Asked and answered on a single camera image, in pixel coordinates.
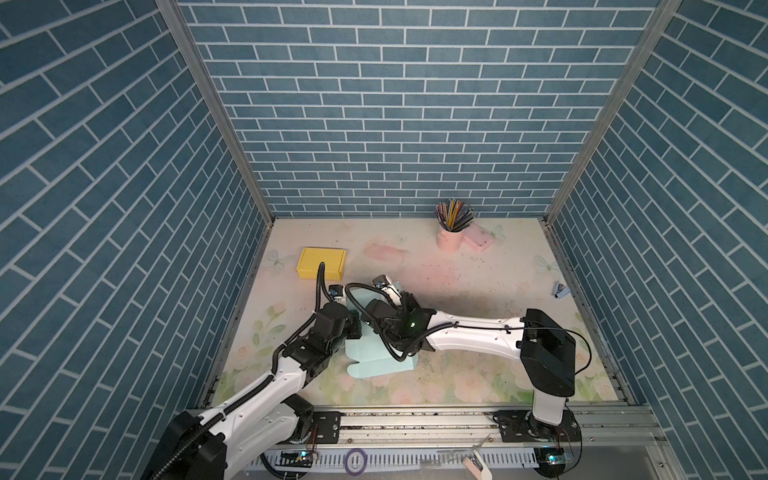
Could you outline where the light blue paper box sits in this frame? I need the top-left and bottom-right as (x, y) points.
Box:
(345, 301), (418, 379)

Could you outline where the yellow paper box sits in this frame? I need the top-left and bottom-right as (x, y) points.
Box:
(295, 247), (348, 281)

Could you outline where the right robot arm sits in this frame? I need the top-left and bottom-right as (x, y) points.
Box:
(360, 296), (577, 427)

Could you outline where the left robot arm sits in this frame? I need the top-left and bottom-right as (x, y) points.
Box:
(141, 302), (360, 479)

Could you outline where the pink flat paper box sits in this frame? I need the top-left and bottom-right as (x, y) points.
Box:
(462, 223), (495, 253)

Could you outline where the pink metal pencil cup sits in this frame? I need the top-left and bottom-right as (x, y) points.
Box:
(436, 229), (463, 252)

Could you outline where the coloured pencils bundle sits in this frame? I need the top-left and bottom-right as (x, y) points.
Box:
(434, 199), (475, 233)

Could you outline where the white pink clip tool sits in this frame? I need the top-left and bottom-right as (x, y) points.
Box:
(462, 449), (493, 480)

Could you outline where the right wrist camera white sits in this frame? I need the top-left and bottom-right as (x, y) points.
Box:
(372, 274), (402, 308)

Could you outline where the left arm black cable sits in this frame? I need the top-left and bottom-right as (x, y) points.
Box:
(149, 261), (337, 480)

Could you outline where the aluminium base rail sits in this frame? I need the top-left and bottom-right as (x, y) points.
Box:
(233, 401), (683, 479)

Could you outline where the purple tape ring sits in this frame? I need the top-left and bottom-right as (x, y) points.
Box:
(343, 448), (369, 478)

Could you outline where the aluminium corner post left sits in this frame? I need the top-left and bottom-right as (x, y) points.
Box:
(156, 0), (274, 229)

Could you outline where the aluminium corner post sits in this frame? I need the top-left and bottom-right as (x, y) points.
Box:
(156, 0), (274, 229)
(542, 0), (681, 228)

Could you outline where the aluminium corner post right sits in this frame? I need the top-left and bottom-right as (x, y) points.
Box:
(542, 0), (681, 228)

